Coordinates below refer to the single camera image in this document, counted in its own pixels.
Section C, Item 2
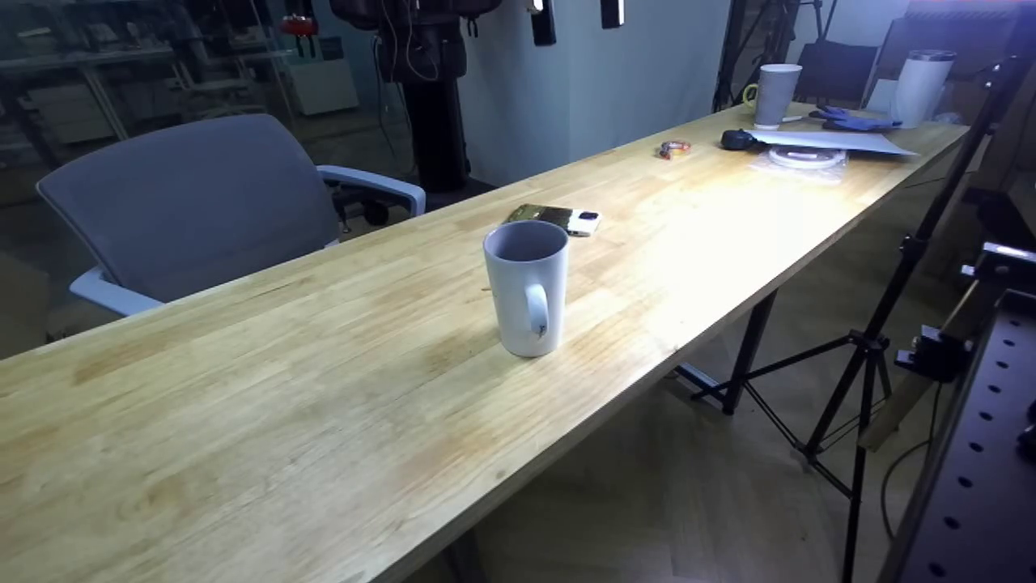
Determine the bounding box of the white ceramic mug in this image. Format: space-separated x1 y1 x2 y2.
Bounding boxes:
479 217 575 362

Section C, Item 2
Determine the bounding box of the grey cylindrical cup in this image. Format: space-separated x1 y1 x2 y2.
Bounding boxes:
743 60 807 133

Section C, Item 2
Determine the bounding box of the white cabinet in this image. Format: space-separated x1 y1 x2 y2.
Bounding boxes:
281 55 362 119

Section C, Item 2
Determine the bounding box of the black monitor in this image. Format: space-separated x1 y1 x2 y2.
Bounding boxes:
795 39 882 110

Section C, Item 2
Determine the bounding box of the red small object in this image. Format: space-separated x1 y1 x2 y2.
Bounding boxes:
281 9 324 42

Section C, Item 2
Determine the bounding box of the white round disc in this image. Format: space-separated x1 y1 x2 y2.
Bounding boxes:
768 147 851 174

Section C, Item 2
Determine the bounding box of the blue cloth bundle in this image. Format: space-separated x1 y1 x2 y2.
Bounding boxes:
810 100 905 137

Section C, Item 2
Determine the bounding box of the white paper towel roll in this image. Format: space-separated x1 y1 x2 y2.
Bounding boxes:
892 47 960 133

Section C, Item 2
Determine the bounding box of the black table leg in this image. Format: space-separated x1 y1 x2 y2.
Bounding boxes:
678 287 782 417

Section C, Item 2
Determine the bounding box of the grey office chair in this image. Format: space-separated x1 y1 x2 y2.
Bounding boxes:
34 110 430 322

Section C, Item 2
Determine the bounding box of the grey background workbench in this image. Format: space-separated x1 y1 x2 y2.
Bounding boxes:
0 39 181 164

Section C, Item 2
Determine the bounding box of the black clamp device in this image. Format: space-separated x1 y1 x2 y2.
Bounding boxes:
895 322 979 385

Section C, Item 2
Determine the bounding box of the black perforated metal board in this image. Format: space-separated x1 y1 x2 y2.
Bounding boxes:
878 284 1036 583

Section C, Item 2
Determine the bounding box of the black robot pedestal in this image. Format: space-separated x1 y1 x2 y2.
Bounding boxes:
399 74 479 201

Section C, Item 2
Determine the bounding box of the smartphone with white camera end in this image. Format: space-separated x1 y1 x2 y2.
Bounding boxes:
501 201 606 239

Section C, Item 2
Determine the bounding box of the black camera tripod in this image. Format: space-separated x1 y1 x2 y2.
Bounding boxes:
689 46 1036 583

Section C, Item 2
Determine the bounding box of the grey metal bracket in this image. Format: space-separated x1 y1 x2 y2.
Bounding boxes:
960 239 1036 302

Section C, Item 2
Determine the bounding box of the black floor cable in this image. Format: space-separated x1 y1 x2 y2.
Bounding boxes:
878 430 946 543

